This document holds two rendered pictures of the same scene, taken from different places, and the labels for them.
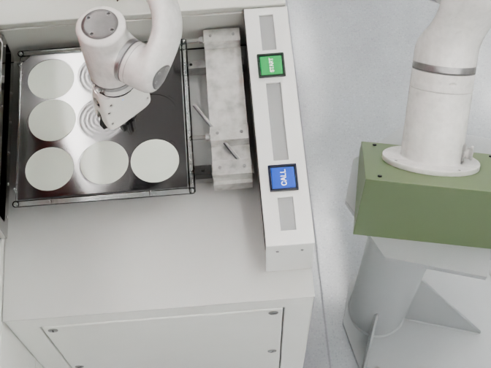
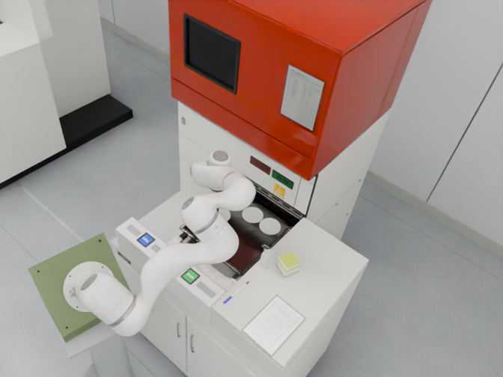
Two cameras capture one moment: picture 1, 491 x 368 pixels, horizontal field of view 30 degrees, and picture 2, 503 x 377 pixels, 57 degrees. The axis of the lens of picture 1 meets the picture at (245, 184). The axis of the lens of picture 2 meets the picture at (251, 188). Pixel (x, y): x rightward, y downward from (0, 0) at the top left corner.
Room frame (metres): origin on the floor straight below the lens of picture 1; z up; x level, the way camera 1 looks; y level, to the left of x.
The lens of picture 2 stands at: (1.78, -0.76, 2.54)
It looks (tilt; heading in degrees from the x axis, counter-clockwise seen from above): 46 degrees down; 126
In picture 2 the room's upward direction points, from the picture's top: 8 degrees clockwise
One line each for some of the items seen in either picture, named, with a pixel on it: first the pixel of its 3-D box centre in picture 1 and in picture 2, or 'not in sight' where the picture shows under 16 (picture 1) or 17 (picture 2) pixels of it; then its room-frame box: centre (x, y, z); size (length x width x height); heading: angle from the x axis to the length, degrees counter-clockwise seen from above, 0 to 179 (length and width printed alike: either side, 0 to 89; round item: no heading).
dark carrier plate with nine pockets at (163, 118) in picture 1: (101, 119); (236, 227); (0.96, 0.30, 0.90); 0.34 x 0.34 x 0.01; 2
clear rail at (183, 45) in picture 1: (188, 113); (209, 250); (0.97, 0.12, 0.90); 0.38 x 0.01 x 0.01; 2
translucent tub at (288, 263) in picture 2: not in sight; (288, 264); (1.29, 0.24, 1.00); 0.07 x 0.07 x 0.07; 71
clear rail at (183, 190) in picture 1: (104, 197); not in sight; (0.78, 0.29, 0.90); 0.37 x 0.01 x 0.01; 92
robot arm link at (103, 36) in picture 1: (108, 48); (218, 167); (0.89, 0.22, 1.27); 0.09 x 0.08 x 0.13; 56
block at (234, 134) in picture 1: (229, 135); not in sight; (0.91, 0.03, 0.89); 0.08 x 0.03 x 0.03; 92
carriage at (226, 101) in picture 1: (227, 109); (199, 268); (0.99, 0.03, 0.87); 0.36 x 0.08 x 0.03; 2
